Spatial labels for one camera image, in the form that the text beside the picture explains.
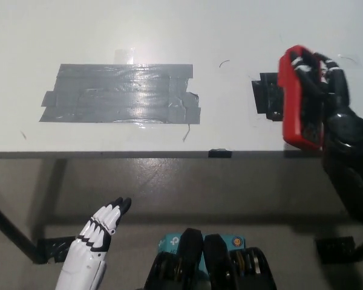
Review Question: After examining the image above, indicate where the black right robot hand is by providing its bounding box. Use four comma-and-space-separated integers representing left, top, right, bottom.
290, 50, 363, 149

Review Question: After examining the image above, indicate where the black metal table leg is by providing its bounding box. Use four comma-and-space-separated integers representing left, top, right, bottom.
0, 196, 39, 264

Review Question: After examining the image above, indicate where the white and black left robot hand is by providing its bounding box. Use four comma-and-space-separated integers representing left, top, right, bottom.
54, 196, 132, 290

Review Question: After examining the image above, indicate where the grey duct tape patch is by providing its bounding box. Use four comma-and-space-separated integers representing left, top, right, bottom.
38, 63, 202, 125

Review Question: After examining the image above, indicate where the small black tape strip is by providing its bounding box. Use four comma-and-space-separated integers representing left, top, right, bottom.
208, 147, 233, 159

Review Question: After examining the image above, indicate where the red digital multimeter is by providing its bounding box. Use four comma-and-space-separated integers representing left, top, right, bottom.
276, 44, 325, 152

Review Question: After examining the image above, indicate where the black tape patch on table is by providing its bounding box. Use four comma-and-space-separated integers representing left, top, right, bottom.
250, 72, 284, 122

